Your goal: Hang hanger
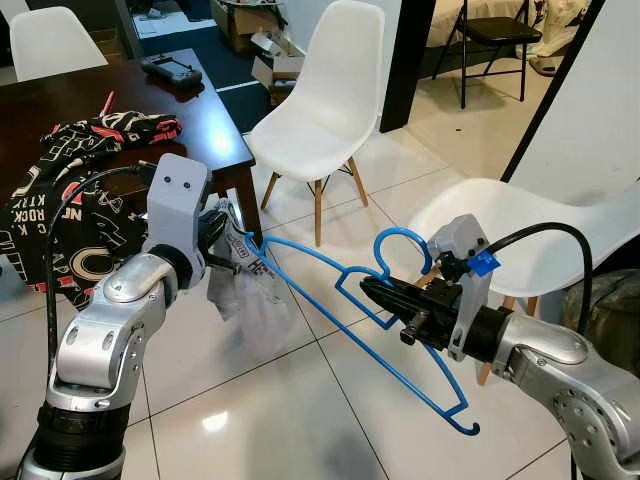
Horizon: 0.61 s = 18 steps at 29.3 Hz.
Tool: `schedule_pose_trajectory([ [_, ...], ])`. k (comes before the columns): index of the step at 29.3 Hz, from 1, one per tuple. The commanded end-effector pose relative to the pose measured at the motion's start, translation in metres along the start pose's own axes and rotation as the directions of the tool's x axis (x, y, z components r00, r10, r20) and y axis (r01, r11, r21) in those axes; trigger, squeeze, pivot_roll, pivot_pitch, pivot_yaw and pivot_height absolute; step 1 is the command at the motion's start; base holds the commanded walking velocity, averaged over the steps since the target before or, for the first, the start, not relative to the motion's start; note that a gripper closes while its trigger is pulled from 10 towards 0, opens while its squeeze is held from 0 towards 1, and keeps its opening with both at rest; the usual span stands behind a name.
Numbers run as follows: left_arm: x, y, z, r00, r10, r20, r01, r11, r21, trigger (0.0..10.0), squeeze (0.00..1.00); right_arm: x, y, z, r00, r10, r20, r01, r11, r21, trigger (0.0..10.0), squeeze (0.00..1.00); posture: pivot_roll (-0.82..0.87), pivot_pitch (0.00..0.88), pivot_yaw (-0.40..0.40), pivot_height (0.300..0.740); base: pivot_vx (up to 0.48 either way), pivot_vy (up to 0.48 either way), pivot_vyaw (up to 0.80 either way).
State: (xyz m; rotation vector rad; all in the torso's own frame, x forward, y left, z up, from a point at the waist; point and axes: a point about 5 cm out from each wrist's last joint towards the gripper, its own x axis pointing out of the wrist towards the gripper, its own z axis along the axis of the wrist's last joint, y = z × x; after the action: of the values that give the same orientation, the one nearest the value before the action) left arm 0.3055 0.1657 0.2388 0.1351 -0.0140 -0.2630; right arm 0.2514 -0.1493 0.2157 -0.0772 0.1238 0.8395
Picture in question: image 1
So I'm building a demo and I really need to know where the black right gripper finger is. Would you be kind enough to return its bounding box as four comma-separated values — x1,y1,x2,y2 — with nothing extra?
358,275,433,301
372,298,436,326

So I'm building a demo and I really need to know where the blue plastic hanger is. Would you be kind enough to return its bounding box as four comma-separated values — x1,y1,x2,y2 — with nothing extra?
240,227,481,438

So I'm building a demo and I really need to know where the white hello print garment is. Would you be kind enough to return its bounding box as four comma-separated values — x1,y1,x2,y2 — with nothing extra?
205,200,293,356

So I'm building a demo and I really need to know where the black red printed shirt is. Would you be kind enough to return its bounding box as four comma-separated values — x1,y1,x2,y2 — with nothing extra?
5,110,184,309

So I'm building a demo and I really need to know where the white plastic chair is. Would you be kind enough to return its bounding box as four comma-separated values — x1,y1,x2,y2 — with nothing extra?
8,7,109,83
245,0,388,248
408,177,640,386

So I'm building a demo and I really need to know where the black handheld controller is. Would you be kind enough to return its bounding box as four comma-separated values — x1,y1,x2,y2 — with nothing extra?
140,55,206,91

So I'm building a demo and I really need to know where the navy floor rug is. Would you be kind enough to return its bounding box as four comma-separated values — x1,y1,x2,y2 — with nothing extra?
130,20,276,101

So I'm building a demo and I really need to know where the brown cardboard box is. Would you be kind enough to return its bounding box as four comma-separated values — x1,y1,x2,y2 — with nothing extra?
210,0,291,46

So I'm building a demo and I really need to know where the black folding chair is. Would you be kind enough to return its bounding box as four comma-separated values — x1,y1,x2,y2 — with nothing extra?
455,0,548,109

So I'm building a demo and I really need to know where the beige bed cover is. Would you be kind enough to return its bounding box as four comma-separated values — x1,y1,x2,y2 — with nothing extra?
428,0,593,76

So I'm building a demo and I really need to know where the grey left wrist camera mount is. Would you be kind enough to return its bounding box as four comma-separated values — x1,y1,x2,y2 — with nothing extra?
145,153,213,266

